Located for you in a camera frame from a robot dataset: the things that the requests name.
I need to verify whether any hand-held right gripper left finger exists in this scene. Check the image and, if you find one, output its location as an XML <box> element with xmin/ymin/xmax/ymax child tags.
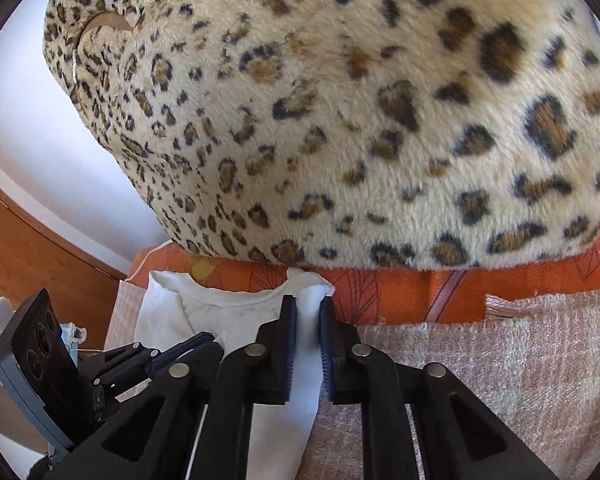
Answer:
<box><xmin>50</xmin><ymin>296</ymin><xmax>298</xmax><ymax>480</ymax></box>

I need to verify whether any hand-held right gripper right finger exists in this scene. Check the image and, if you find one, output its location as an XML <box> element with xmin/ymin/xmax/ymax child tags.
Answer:
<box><xmin>320</xmin><ymin>297</ymin><xmax>556</xmax><ymax>480</ymax></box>

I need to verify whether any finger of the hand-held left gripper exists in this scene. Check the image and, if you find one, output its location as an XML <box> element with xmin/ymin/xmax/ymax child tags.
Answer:
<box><xmin>77</xmin><ymin>342</ymin><xmax>161</xmax><ymax>401</ymax></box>
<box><xmin>150</xmin><ymin>332</ymin><xmax>217</xmax><ymax>377</ymax></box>

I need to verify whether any white t-shirt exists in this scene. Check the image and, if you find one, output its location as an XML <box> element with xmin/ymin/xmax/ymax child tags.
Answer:
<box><xmin>132</xmin><ymin>267</ymin><xmax>337</xmax><ymax>480</ymax></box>

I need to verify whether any orange patterned bed sheet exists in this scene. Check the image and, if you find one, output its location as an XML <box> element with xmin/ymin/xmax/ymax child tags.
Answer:
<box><xmin>127</xmin><ymin>210</ymin><xmax>600</xmax><ymax>326</ymax></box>

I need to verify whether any wooden desk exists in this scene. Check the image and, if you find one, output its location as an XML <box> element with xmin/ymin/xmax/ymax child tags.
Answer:
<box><xmin>0</xmin><ymin>167</ymin><xmax>131</xmax><ymax>361</ymax></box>

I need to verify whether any pink plaid blanket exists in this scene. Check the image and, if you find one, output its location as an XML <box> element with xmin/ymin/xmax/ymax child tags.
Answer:
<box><xmin>102</xmin><ymin>280</ymin><xmax>600</xmax><ymax>480</ymax></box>

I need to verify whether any leopard print cushion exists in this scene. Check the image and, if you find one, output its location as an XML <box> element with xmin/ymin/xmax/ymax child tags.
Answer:
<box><xmin>42</xmin><ymin>0</ymin><xmax>600</xmax><ymax>271</ymax></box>

